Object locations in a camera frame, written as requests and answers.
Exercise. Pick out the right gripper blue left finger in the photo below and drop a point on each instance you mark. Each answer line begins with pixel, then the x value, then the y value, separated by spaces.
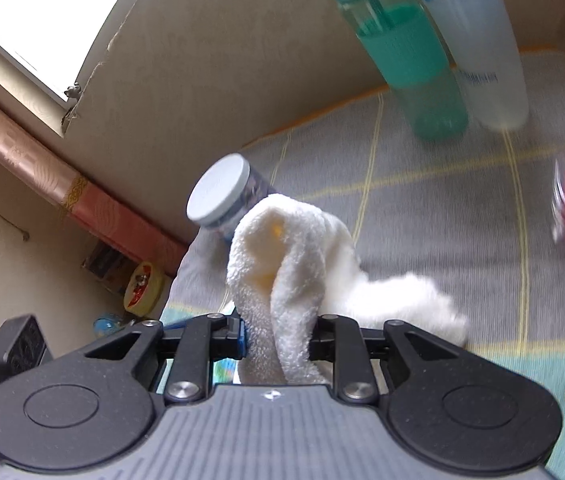
pixel 215 336

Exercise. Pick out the white terry cloth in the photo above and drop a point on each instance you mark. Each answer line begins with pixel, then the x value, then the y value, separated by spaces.
pixel 289 263

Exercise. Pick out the clear jar with white lid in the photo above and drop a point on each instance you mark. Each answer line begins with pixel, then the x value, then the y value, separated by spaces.
pixel 225 193

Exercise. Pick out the round yellow red tin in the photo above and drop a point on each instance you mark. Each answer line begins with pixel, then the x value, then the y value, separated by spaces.
pixel 144 289

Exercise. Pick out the small blue object on floor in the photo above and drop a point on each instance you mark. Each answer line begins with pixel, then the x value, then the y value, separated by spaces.
pixel 107 324

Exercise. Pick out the cardboard box on floor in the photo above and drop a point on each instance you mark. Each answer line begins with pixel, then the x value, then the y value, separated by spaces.
pixel 109 267

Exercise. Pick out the pink patterned curtain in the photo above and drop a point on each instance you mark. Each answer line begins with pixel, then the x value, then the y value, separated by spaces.
pixel 92 208

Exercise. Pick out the grey checked table towel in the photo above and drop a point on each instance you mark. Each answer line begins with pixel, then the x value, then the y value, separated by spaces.
pixel 472 213

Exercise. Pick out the black box on floor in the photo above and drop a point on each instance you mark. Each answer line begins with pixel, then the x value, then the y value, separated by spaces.
pixel 22 346

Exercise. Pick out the green water bottle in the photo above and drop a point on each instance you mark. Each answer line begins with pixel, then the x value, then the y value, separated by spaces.
pixel 401 40

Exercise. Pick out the clear shaker cup blue lid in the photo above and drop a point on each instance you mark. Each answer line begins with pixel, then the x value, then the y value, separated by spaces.
pixel 480 38

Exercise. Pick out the window with white frame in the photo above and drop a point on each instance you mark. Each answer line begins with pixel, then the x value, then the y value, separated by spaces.
pixel 50 48

